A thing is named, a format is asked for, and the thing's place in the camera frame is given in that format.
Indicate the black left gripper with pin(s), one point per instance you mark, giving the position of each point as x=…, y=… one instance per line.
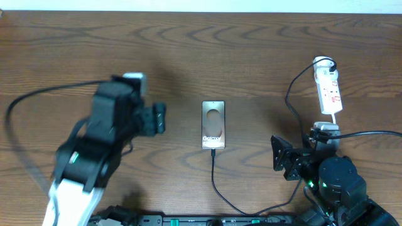
x=155, y=118

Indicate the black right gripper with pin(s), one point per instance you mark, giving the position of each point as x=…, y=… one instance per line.
x=300, y=156

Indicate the Galaxy smartphone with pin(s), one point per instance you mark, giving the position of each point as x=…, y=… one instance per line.
x=213, y=124

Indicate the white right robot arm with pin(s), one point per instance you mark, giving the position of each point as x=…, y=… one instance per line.
x=339, y=193

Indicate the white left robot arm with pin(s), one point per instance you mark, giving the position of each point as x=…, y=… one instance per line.
x=93, y=152

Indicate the white power strip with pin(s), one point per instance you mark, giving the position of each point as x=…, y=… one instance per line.
x=325, y=76

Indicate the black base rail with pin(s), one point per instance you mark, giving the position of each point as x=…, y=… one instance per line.
x=121, y=216

